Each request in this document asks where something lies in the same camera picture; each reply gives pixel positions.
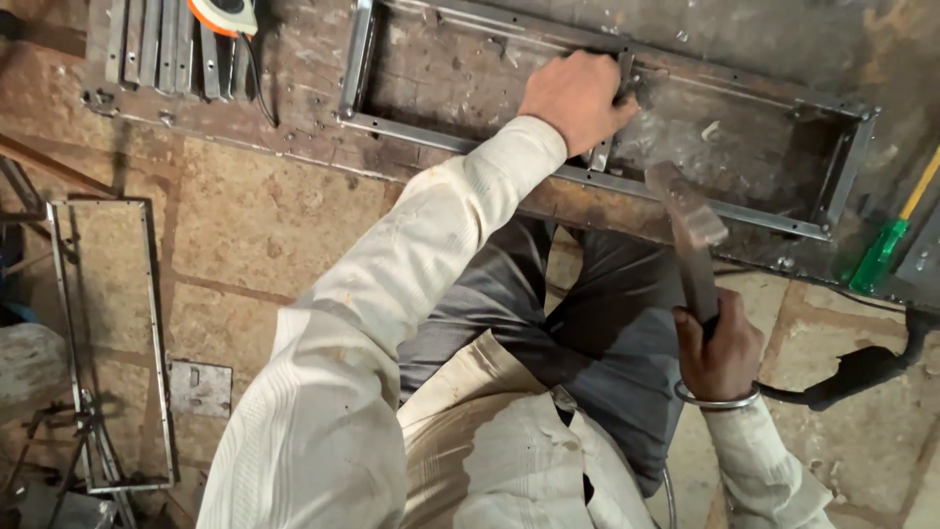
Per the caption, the person's right hand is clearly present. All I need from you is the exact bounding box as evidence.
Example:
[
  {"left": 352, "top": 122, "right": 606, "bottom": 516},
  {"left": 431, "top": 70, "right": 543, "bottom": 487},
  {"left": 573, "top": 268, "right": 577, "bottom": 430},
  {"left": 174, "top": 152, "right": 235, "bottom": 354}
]
[{"left": 672, "top": 288, "right": 766, "bottom": 404}]

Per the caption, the steel wrist bangle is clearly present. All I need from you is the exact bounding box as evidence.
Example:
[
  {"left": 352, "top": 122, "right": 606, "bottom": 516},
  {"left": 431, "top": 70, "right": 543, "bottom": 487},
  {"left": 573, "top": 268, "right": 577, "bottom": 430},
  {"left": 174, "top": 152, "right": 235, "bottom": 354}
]
[{"left": 673, "top": 380, "right": 763, "bottom": 411}]

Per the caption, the black cable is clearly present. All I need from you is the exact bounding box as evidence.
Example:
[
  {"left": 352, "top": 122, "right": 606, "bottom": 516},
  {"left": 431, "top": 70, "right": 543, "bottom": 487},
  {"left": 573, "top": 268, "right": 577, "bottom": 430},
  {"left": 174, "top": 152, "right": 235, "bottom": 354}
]
[{"left": 241, "top": 33, "right": 280, "bottom": 129}]

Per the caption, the heap of metal rods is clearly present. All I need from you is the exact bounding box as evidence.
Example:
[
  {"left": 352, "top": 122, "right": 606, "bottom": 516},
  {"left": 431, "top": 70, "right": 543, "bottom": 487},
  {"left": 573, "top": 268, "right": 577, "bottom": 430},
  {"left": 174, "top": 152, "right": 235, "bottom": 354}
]
[{"left": 0, "top": 389, "right": 141, "bottom": 529}]

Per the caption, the hammer with wooden handle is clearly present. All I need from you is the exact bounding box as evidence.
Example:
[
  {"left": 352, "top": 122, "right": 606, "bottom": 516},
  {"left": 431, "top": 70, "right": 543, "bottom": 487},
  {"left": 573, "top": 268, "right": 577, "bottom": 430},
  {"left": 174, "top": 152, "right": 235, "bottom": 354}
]
[{"left": 645, "top": 160, "right": 729, "bottom": 332}]

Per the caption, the narrow metal frame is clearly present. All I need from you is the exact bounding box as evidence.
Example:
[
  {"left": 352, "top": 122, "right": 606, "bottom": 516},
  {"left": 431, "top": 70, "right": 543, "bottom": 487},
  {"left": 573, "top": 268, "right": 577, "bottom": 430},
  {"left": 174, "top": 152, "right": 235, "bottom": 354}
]
[{"left": 46, "top": 198, "right": 177, "bottom": 495}]

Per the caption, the person's left hand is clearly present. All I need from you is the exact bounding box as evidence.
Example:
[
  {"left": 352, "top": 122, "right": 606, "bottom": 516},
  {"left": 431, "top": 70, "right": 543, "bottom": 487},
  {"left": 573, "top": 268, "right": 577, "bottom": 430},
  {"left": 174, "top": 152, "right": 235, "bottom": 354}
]
[{"left": 517, "top": 49, "right": 641, "bottom": 159}]

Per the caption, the small flat metal plate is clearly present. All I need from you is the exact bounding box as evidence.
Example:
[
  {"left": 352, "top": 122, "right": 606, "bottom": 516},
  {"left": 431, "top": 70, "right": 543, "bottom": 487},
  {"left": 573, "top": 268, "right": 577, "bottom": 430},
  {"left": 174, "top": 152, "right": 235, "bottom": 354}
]
[{"left": 169, "top": 360, "right": 234, "bottom": 420}]

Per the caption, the short metal crossbar strip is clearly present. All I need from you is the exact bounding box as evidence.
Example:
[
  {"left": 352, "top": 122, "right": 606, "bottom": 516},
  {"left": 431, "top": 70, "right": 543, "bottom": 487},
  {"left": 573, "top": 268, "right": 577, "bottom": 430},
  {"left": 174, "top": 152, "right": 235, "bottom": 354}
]
[{"left": 587, "top": 50, "right": 637, "bottom": 173}]

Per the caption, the row of metal strips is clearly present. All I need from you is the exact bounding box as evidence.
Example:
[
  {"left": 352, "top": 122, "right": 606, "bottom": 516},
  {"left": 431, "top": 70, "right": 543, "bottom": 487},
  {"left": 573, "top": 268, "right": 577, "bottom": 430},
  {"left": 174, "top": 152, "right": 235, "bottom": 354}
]
[{"left": 103, "top": 0, "right": 252, "bottom": 101}]

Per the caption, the green handled screwdriver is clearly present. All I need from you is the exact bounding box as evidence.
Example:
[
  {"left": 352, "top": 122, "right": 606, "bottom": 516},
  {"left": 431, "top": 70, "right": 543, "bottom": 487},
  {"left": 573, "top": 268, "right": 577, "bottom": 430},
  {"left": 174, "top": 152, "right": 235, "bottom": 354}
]
[{"left": 848, "top": 145, "right": 940, "bottom": 296}]

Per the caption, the rectangular metal strip frame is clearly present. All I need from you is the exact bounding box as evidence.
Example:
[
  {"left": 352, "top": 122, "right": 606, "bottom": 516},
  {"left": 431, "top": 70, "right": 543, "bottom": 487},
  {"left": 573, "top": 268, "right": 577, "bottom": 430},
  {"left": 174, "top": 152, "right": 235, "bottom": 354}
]
[{"left": 338, "top": 0, "right": 881, "bottom": 242}]

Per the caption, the orange and white tape measure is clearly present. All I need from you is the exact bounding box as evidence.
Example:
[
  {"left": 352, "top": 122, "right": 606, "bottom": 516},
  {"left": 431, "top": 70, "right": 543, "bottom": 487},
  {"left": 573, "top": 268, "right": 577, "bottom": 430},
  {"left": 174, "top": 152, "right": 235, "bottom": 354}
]
[{"left": 186, "top": 0, "right": 259, "bottom": 39}]

